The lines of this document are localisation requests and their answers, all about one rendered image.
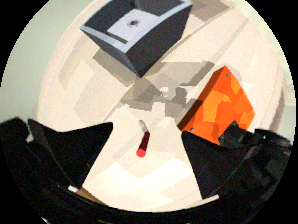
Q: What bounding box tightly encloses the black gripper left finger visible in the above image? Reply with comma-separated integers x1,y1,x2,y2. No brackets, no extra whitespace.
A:
27,119,113,189

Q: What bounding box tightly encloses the dark red peg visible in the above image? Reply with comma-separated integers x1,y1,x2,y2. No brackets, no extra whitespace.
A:
136,131,150,157

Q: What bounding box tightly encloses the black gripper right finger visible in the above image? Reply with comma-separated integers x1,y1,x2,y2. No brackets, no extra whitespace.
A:
181,131,262,200

